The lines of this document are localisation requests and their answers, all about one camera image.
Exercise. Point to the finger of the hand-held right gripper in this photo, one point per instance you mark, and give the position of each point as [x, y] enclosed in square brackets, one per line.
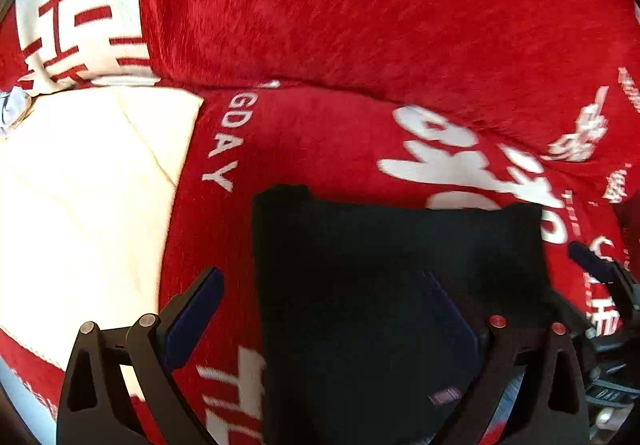
[587, 257]

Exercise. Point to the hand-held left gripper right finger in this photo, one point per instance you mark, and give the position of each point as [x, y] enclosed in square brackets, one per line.
[452, 325]

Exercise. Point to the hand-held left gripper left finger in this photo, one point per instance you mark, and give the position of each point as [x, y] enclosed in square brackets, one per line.
[195, 320]

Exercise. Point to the black pants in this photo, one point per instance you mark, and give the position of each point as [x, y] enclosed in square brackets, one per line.
[350, 300]

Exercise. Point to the cream white cloth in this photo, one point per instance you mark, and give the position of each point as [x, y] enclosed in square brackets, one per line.
[75, 225]

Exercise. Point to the light blue sheet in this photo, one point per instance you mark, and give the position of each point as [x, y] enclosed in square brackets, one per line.
[25, 400]

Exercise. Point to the grey patterned cloth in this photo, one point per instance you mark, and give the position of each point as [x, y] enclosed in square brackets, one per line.
[10, 112]

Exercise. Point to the red printed sofa blanket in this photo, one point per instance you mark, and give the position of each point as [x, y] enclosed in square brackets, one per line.
[350, 50]

